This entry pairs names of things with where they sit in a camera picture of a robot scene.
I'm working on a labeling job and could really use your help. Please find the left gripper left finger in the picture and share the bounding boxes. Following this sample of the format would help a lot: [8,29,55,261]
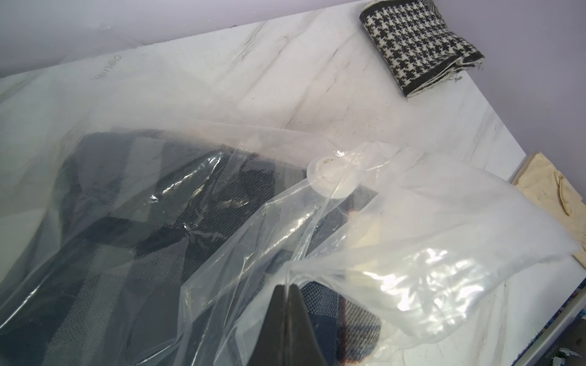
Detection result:
[247,285,287,366]

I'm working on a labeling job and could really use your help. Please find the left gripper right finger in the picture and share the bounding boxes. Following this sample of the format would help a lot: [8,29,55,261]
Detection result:
[287,285,327,366]

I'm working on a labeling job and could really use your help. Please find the navy plaid scarf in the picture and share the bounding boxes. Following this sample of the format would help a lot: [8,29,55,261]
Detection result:
[1,130,375,365]

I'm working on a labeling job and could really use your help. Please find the clear plastic vacuum bag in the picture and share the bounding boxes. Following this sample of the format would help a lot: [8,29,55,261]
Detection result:
[1,30,577,365]

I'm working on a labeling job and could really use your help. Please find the black white houndstooth scarf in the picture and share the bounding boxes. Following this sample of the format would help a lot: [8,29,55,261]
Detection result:
[360,0,485,98]

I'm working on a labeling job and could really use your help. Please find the white bag valve cap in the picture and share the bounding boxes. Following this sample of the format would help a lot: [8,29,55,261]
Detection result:
[306,153,365,199]

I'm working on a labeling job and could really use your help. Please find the aluminium front rail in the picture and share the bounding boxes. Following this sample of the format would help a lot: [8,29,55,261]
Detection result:
[513,281,585,365]

